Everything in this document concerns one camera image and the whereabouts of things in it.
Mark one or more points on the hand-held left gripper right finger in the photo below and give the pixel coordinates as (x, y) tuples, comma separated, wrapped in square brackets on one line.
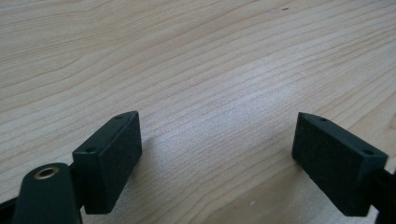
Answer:
[(336, 168)]

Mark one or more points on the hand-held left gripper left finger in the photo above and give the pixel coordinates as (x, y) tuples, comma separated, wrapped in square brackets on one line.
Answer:
[(106, 161)]

